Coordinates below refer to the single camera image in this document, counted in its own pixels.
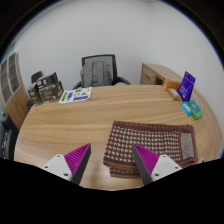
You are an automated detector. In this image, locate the small black visitor chair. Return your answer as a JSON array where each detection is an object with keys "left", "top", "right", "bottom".
[{"left": 30, "top": 70, "right": 44, "bottom": 84}]

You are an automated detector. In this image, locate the green small box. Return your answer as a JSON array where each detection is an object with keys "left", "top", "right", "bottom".
[{"left": 187, "top": 99, "right": 204, "bottom": 120}]

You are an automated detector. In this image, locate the black mesh office chair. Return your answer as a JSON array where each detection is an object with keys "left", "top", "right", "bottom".
[{"left": 72, "top": 54, "right": 132, "bottom": 90}]

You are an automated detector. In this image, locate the small yellow box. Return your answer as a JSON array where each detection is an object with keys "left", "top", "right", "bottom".
[{"left": 166, "top": 87, "right": 183, "bottom": 101}]

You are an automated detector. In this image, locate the orange box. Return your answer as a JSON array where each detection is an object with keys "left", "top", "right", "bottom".
[{"left": 162, "top": 79, "right": 182, "bottom": 91}]

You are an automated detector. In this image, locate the grey backpack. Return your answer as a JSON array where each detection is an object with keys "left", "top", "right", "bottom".
[{"left": 79, "top": 61, "right": 113, "bottom": 88}]

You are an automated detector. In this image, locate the brown patterned towel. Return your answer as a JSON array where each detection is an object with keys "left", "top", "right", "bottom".
[{"left": 102, "top": 120, "right": 199, "bottom": 179}]

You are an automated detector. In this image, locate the wooden glass-door cabinet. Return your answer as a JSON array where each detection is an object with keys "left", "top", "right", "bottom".
[{"left": 0, "top": 51, "right": 30, "bottom": 130}]

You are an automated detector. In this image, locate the black equipment beside table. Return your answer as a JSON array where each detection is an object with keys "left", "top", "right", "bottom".
[{"left": 0, "top": 113, "right": 16, "bottom": 160}]

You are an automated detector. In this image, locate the low wooden sideboard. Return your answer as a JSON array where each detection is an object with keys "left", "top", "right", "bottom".
[{"left": 139, "top": 62, "right": 183, "bottom": 86}]

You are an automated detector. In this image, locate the printed white paper sheet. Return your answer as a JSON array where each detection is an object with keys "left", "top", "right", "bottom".
[{"left": 58, "top": 86, "right": 93, "bottom": 104}]

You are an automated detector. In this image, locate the brown cardboard box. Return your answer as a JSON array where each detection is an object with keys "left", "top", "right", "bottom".
[{"left": 27, "top": 83, "right": 42, "bottom": 106}]

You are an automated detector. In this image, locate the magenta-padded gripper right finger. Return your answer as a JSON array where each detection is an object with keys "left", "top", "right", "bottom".
[{"left": 131, "top": 143, "right": 183, "bottom": 186}]

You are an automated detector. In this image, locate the teal small box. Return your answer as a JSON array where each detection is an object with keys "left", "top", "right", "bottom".
[{"left": 180, "top": 101, "right": 193, "bottom": 116}]

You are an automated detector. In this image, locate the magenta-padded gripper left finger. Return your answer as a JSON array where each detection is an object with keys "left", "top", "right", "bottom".
[{"left": 42, "top": 143, "right": 92, "bottom": 186}]

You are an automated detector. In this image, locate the purple upright box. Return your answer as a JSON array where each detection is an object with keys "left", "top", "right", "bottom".
[{"left": 177, "top": 70, "right": 197, "bottom": 103}]

